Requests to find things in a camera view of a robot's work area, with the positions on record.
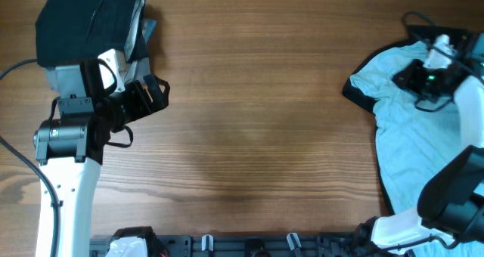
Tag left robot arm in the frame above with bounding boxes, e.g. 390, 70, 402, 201
33, 58, 170, 256

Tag folded blue garment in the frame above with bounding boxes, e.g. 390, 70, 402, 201
142, 19, 157, 43

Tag black t-shirt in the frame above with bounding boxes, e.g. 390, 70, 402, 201
342, 38, 460, 215

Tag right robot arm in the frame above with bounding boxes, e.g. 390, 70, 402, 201
342, 26, 483, 256

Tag folded dark green trousers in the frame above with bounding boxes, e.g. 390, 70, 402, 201
35, 0, 149, 68

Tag light blue t-shirt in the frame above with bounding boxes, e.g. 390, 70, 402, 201
346, 42, 483, 257

